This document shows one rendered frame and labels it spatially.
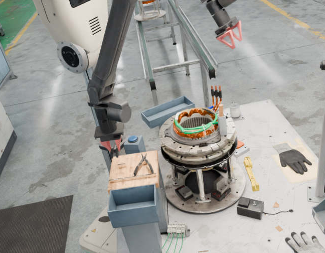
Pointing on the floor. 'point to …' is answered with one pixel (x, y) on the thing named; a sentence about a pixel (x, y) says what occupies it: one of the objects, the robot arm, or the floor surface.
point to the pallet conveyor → (204, 63)
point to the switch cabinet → (1, 137)
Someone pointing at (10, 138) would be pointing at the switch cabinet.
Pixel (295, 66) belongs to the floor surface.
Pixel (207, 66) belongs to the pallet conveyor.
